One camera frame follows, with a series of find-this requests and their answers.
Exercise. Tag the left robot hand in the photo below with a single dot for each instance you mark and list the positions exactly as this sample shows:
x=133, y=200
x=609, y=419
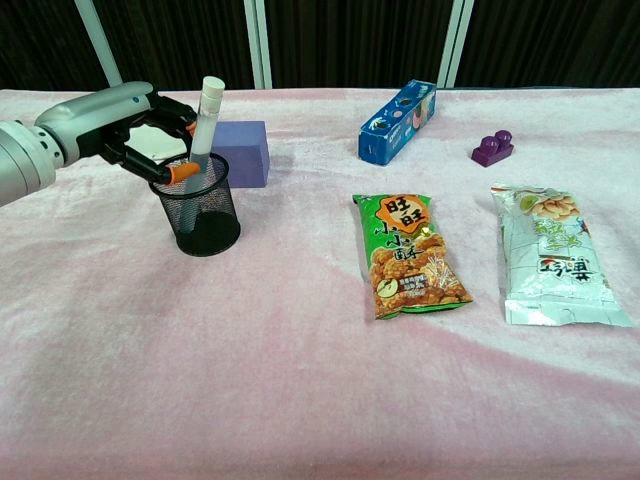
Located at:
x=95, y=112

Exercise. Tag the white test tube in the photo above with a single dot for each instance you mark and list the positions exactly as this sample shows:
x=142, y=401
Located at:
x=205, y=125

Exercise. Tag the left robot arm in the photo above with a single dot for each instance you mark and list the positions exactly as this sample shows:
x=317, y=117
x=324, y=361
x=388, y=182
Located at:
x=22, y=160

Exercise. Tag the black cup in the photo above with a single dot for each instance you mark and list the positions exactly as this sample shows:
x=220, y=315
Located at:
x=212, y=235

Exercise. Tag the purple foam block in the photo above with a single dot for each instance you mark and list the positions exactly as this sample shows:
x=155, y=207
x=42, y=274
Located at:
x=245, y=150

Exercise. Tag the blue cookie box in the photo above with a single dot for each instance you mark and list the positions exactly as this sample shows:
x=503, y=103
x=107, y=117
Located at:
x=395, y=125

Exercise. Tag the pink plush tablecloth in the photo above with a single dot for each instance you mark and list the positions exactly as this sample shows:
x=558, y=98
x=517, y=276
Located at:
x=250, y=375

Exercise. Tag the green snack bag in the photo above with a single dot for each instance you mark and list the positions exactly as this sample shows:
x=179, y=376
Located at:
x=405, y=250

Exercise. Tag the purple toy brick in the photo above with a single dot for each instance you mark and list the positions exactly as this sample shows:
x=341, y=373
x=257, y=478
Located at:
x=492, y=150

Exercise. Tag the white snack bag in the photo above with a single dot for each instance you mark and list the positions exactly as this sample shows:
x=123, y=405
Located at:
x=550, y=265

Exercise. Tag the white frame post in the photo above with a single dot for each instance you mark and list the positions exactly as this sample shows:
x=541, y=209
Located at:
x=456, y=45
x=257, y=45
x=100, y=45

